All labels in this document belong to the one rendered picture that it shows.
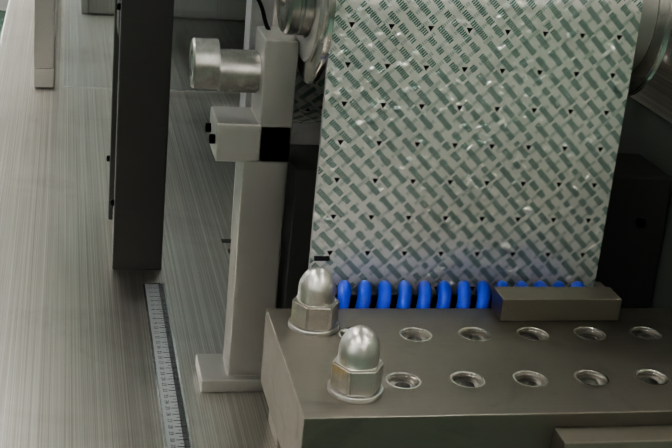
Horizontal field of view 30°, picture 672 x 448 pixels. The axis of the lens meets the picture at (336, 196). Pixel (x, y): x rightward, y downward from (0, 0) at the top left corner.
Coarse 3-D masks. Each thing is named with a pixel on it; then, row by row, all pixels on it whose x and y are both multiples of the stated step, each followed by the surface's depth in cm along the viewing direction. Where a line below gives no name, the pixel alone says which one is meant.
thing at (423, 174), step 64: (384, 128) 93; (448, 128) 94; (512, 128) 95; (576, 128) 96; (320, 192) 93; (384, 192) 94; (448, 192) 96; (512, 192) 97; (576, 192) 98; (384, 256) 96; (448, 256) 97; (512, 256) 99; (576, 256) 100
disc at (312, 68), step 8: (328, 0) 88; (328, 8) 88; (328, 16) 88; (328, 24) 88; (320, 32) 90; (328, 32) 88; (320, 40) 90; (328, 40) 89; (320, 48) 90; (328, 48) 90; (320, 56) 90; (304, 64) 96; (312, 64) 93; (320, 64) 91; (304, 72) 96; (312, 72) 93; (320, 72) 92; (304, 80) 96; (312, 80) 93
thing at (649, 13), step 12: (324, 0) 89; (648, 0) 94; (648, 12) 94; (312, 24) 92; (648, 24) 95; (300, 36) 97; (312, 36) 92; (648, 36) 95; (300, 48) 96; (312, 48) 92; (636, 48) 96; (636, 60) 97
